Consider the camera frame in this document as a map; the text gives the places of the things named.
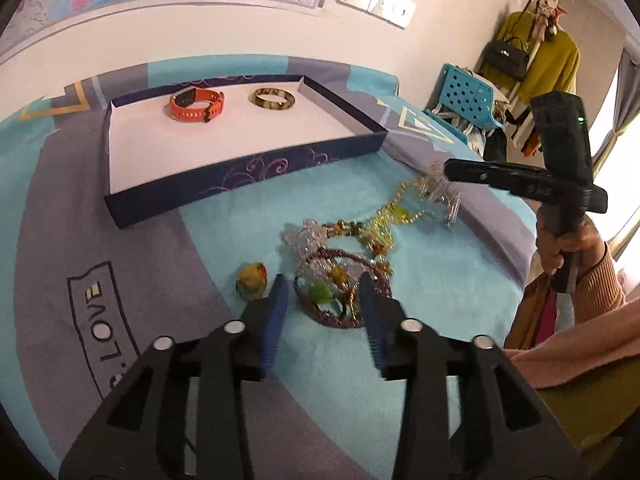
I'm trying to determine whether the yellow green glass ring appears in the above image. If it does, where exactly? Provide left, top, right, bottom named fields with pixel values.
left=234, top=261, right=269, bottom=302

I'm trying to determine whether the gold yellow bead necklace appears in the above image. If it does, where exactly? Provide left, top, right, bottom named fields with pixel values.
left=324, top=176, right=432, bottom=281

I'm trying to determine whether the dark red beaded necklace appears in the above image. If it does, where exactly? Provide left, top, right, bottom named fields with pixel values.
left=292, top=247, right=394, bottom=330

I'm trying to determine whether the pink knit sleeve forearm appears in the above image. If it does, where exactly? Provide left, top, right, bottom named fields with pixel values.
left=503, top=242, right=640, bottom=390

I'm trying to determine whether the person right hand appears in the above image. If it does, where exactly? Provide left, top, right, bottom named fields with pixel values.
left=536, top=209, right=606, bottom=275

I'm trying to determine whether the olive green trousers leg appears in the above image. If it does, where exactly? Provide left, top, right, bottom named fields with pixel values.
left=537, top=359, right=639, bottom=474

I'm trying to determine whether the grey curtain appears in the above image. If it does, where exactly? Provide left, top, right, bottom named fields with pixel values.
left=592, top=49, right=639, bottom=177

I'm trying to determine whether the mustard yellow hanging coat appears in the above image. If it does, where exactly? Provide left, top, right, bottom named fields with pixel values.
left=496, top=12, right=580, bottom=105

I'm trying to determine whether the teal grey patterned bedsheet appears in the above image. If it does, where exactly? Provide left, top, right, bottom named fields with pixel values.
left=1, top=55, right=535, bottom=479

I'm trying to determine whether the teal perforated plastic chair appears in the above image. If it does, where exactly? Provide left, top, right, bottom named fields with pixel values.
left=424, top=63, right=504, bottom=157

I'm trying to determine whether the black handbag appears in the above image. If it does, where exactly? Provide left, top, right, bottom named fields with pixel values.
left=484, top=37, right=529, bottom=81

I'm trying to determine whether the coat rack stand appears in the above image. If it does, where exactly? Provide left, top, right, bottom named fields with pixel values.
left=515, top=0, right=566, bottom=98

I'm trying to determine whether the dark blue shallow box tray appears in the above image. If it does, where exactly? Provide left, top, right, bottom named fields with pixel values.
left=103, top=75, right=387, bottom=229

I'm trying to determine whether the orange smart watch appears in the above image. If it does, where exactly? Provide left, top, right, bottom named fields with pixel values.
left=168, top=87, right=224, bottom=124

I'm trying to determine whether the tortoiseshell bangle bracelet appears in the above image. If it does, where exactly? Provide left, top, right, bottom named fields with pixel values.
left=248, top=86, right=298, bottom=111

